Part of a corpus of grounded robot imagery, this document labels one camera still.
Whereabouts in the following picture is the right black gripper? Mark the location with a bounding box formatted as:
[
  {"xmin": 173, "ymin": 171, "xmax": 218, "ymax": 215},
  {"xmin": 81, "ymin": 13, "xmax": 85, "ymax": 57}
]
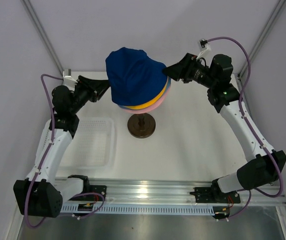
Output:
[{"xmin": 162, "ymin": 53, "xmax": 216, "ymax": 89}]

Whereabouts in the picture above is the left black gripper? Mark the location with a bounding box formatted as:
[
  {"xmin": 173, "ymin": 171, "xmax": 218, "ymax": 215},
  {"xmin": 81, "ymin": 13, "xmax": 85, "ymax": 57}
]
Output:
[{"xmin": 69, "ymin": 75, "xmax": 111, "ymax": 115}]

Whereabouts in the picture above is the light blue bucket hat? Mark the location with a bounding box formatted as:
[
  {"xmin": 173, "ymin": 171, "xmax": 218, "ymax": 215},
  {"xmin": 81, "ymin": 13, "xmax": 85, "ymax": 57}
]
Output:
[{"xmin": 119, "ymin": 78, "xmax": 171, "ymax": 111}]

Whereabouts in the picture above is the dark blue hat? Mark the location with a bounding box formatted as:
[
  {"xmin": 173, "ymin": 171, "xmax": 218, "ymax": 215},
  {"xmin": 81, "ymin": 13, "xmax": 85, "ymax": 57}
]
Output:
[{"xmin": 105, "ymin": 47, "xmax": 168, "ymax": 106}]

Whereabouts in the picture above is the pink bucket hat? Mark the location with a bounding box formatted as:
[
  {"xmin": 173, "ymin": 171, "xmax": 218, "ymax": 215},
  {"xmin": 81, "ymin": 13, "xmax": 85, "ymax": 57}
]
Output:
[{"xmin": 119, "ymin": 85, "xmax": 171, "ymax": 114}]

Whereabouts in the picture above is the yellow hat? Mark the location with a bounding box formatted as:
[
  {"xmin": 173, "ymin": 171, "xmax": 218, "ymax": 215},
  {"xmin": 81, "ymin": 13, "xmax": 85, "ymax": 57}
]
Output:
[{"xmin": 124, "ymin": 78, "xmax": 171, "ymax": 110}]

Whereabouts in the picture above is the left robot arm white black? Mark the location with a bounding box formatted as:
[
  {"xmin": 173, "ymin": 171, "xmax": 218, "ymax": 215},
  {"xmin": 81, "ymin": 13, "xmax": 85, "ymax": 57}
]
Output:
[{"xmin": 13, "ymin": 75, "xmax": 110, "ymax": 218}]

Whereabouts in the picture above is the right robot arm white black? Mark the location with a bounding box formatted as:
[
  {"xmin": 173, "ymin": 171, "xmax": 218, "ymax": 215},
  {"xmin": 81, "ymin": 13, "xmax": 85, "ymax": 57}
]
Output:
[{"xmin": 162, "ymin": 53, "xmax": 286, "ymax": 202}]

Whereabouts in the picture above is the brown round wooden stand base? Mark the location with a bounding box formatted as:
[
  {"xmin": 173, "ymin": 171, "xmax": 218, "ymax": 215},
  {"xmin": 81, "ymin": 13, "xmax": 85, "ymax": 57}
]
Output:
[{"xmin": 127, "ymin": 113, "xmax": 156, "ymax": 139}]

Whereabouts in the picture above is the clear plastic bin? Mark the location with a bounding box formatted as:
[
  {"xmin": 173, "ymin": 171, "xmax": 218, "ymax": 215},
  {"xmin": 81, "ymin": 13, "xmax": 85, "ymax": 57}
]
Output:
[{"xmin": 42, "ymin": 117, "xmax": 116, "ymax": 170}]

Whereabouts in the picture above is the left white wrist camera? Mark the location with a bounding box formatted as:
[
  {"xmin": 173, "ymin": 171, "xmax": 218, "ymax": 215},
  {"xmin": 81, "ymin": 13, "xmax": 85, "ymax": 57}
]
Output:
[{"xmin": 62, "ymin": 69, "xmax": 77, "ymax": 88}]

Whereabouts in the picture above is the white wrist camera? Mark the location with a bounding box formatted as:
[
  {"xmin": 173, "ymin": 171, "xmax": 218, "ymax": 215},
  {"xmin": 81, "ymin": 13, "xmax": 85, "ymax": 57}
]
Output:
[
  {"xmin": 197, "ymin": 38, "xmax": 211, "ymax": 59},
  {"xmin": 62, "ymin": 69, "xmax": 77, "ymax": 88}
]

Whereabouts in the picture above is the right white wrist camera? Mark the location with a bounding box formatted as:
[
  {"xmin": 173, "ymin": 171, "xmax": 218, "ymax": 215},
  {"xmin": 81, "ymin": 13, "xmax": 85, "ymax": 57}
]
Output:
[{"xmin": 197, "ymin": 38, "xmax": 211, "ymax": 59}]

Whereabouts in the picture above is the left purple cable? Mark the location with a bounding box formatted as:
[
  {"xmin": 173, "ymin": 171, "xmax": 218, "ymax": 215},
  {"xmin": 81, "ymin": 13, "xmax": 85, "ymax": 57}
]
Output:
[{"xmin": 24, "ymin": 73, "xmax": 66, "ymax": 228}]

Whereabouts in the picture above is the right side aluminium rail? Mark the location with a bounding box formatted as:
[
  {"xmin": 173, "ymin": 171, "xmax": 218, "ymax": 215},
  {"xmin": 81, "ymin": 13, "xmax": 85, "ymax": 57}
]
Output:
[{"xmin": 235, "ymin": 73, "xmax": 273, "ymax": 186}]

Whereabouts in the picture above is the aluminium rail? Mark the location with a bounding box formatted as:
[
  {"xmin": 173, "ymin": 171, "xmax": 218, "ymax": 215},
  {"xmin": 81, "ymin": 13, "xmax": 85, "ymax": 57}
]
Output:
[
  {"xmin": 89, "ymin": 178, "xmax": 286, "ymax": 207},
  {"xmin": 235, "ymin": 73, "xmax": 273, "ymax": 186}
]

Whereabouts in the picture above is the left aluminium frame post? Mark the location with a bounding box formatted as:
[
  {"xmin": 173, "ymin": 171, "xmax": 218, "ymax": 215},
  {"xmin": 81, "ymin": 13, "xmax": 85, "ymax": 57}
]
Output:
[{"xmin": 20, "ymin": 0, "xmax": 64, "ymax": 75}]

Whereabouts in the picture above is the aluminium frame post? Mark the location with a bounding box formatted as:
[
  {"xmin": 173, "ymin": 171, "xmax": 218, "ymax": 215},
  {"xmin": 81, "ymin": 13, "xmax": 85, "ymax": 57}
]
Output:
[
  {"xmin": 20, "ymin": 0, "xmax": 64, "ymax": 75},
  {"xmin": 248, "ymin": 0, "xmax": 286, "ymax": 63}
]

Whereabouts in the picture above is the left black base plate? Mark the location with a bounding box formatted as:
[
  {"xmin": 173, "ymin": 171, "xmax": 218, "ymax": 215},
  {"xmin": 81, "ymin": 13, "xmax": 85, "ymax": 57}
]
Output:
[{"xmin": 81, "ymin": 185, "xmax": 107, "ymax": 202}]

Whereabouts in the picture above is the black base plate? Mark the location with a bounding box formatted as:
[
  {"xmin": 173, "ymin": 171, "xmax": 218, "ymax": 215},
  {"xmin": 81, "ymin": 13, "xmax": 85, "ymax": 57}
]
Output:
[
  {"xmin": 189, "ymin": 187, "xmax": 241, "ymax": 204},
  {"xmin": 81, "ymin": 185, "xmax": 107, "ymax": 202}
]

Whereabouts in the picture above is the aluminium front rail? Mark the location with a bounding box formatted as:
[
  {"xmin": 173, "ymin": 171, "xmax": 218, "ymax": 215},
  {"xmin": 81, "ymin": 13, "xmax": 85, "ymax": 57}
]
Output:
[{"xmin": 89, "ymin": 178, "xmax": 286, "ymax": 207}]

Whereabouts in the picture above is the right aluminium frame post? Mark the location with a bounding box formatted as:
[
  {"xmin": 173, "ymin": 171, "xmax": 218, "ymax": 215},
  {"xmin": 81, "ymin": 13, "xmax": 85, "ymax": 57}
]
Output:
[{"xmin": 248, "ymin": 0, "xmax": 286, "ymax": 63}]

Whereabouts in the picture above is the white slotted cable duct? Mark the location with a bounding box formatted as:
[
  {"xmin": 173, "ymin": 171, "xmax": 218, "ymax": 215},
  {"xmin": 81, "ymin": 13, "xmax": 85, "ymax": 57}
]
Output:
[{"xmin": 61, "ymin": 203, "xmax": 214, "ymax": 216}]

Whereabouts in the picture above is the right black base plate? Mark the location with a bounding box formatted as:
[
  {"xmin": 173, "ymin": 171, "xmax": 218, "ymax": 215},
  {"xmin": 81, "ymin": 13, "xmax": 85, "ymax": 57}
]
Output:
[{"xmin": 189, "ymin": 187, "xmax": 241, "ymax": 204}]

